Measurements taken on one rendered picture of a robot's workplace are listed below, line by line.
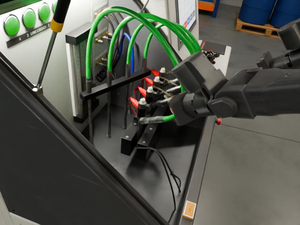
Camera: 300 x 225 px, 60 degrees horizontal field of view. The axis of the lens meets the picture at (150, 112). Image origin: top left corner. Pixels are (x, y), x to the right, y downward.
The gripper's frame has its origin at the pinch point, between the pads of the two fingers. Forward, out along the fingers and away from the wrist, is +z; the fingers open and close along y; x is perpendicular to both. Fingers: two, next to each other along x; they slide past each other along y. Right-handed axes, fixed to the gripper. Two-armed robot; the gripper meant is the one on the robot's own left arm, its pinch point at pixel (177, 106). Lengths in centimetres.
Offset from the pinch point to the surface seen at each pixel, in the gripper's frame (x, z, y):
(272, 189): 104, 105, -94
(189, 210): 29.1, 6.0, 6.0
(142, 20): -22.7, -4.4, 1.6
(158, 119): 1.7, 5.6, 4.3
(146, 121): 1.1, 10.0, 6.2
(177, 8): -35, 42, -37
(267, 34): -15, 324, -368
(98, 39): -34, 42, 2
